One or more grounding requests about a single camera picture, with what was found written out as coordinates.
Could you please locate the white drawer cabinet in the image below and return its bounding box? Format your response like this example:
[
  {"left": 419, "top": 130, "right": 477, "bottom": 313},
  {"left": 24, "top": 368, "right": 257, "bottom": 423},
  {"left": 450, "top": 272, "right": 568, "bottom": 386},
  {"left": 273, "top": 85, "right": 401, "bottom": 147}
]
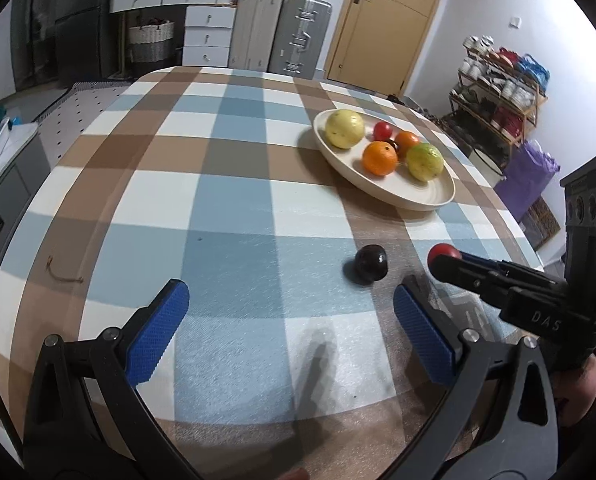
[{"left": 110, "top": 0, "right": 239, "bottom": 69}]

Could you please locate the wooden door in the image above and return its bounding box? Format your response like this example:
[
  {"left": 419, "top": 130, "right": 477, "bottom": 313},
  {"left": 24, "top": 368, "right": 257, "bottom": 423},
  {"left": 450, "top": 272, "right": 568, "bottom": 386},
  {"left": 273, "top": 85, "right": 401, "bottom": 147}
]
[{"left": 326, "top": 0, "right": 452, "bottom": 97}]

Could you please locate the silver suitcase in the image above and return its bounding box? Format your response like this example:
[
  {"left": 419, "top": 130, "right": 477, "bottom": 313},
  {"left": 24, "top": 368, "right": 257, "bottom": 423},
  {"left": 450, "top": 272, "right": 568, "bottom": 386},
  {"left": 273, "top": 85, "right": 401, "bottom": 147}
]
[{"left": 268, "top": 0, "right": 333, "bottom": 80}]

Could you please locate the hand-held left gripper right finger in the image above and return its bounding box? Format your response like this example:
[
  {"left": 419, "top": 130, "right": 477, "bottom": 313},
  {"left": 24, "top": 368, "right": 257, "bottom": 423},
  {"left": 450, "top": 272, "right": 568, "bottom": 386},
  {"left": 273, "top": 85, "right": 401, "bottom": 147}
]
[{"left": 393, "top": 274, "right": 561, "bottom": 480}]

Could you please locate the beige suitcase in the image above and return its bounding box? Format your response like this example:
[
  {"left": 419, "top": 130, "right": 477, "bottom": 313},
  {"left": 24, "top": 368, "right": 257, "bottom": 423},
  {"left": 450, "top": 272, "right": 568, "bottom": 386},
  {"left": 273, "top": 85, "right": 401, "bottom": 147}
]
[{"left": 229, "top": 0, "right": 285, "bottom": 74}]

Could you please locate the wooden shoe rack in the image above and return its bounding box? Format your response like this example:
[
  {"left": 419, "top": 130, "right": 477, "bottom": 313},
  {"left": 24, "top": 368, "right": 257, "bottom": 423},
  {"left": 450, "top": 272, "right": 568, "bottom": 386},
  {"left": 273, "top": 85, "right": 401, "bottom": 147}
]
[{"left": 449, "top": 34, "right": 550, "bottom": 162}]

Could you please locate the grey low cabinet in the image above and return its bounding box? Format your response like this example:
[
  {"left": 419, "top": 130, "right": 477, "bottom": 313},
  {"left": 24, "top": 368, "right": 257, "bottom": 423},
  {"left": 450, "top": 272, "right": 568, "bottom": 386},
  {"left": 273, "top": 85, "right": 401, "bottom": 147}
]
[{"left": 0, "top": 122, "right": 54, "bottom": 321}]

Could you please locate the person's right hand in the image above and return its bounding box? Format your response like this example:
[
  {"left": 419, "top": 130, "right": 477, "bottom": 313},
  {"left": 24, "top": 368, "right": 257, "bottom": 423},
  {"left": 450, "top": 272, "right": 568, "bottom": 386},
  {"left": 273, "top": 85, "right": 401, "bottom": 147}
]
[{"left": 553, "top": 357, "right": 596, "bottom": 426}]

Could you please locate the green yellow lemon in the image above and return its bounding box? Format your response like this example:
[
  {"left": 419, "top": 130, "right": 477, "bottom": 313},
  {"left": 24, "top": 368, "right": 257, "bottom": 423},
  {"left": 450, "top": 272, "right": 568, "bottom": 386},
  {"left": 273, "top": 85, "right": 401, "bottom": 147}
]
[{"left": 405, "top": 143, "right": 445, "bottom": 182}]

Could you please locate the checked tablecloth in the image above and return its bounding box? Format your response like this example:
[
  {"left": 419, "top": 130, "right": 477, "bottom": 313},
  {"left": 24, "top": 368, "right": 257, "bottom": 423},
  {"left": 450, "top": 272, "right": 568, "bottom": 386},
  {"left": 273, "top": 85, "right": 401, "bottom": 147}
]
[{"left": 0, "top": 66, "right": 546, "bottom": 480}]

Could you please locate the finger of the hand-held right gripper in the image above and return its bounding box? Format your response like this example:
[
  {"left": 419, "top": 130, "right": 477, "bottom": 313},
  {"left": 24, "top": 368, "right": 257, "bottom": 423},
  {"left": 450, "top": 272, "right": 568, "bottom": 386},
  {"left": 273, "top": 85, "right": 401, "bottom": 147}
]
[
  {"left": 460, "top": 252, "right": 569, "bottom": 288},
  {"left": 430, "top": 255, "right": 511, "bottom": 311}
]

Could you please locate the purple bag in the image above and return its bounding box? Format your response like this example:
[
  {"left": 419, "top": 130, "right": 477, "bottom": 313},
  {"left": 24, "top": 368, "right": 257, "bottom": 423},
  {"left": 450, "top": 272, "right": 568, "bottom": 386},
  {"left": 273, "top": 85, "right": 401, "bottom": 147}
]
[{"left": 494, "top": 140, "right": 562, "bottom": 222}]

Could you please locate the pale yellow lemon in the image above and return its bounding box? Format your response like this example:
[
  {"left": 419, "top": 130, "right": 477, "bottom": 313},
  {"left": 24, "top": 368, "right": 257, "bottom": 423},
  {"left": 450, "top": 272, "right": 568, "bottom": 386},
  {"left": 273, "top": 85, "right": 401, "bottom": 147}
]
[{"left": 326, "top": 109, "right": 366, "bottom": 150}]

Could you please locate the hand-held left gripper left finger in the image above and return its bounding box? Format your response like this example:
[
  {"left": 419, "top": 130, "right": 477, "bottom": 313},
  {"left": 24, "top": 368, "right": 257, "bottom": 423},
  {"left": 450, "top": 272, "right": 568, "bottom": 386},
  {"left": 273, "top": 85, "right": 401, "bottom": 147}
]
[{"left": 22, "top": 279, "right": 191, "bottom": 480}]

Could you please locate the white bucket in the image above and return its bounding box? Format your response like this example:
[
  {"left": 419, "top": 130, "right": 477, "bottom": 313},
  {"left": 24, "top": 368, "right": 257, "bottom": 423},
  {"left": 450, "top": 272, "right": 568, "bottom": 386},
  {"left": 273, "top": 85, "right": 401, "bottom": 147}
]
[{"left": 470, "top": 146, "right": 507, "bottom": 187}]

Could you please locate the orange mandarin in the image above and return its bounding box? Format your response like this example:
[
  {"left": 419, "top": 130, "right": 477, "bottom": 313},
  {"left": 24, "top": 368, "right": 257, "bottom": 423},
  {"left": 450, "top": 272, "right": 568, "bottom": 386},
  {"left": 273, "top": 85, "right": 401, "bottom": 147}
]
[
  {"left": 362, "top": 141, "right": 399, "bottom": 177},
  {"left": 394, "top": 131, "right": 421, "bottom": 162}
]

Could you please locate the cream round plate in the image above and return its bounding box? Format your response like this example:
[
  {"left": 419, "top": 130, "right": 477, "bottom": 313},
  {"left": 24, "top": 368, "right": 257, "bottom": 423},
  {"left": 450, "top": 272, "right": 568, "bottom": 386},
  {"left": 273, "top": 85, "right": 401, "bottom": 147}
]
[{"left": 313, "top": 108, "right": 456, "bottom": 211}]

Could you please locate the brown string piece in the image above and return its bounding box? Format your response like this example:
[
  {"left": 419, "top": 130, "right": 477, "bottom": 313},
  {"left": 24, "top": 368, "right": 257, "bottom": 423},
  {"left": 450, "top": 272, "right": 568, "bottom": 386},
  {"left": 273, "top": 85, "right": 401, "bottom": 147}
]
[{"left": 45, "top": 256, "right": 84, "bottom": 284}]

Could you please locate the dotted grey rug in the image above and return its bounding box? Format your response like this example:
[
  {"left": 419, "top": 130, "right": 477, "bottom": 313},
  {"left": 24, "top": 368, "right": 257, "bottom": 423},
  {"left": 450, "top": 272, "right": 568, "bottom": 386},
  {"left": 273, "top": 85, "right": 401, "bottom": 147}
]
[{"left": 36, "top": 81, "right": 129, "bottom": 157}]

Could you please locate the brown doormat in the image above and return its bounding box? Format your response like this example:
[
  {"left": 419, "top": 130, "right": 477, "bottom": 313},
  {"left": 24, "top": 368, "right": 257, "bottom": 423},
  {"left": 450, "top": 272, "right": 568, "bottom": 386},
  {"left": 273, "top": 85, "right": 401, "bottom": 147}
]
[{"left": 519, "top": 196, "right": 562, "bottom": 252}]

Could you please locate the wicker basket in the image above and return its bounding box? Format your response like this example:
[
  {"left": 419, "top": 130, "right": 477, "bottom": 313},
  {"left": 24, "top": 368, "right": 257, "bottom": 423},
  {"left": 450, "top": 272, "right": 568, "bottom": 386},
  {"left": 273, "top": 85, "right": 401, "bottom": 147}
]
[{"left": 126, "top": 19, "right": 175, "bottom": 64}]

